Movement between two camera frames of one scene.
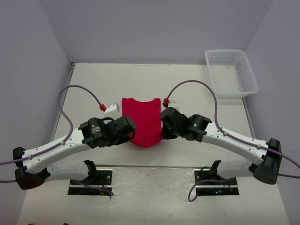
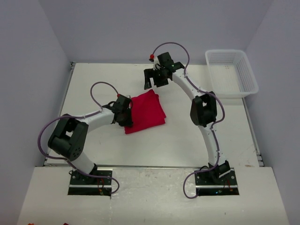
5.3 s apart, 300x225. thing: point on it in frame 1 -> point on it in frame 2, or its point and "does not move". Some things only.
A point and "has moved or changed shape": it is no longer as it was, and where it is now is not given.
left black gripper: [128, 124] -> [125, 118]
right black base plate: [228, 188] does not move
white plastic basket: [231, 74] does not move
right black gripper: [168, 116] -> [154, 76]
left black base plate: [103, 180] does not move
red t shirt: [146, 116] has moved or changed shape
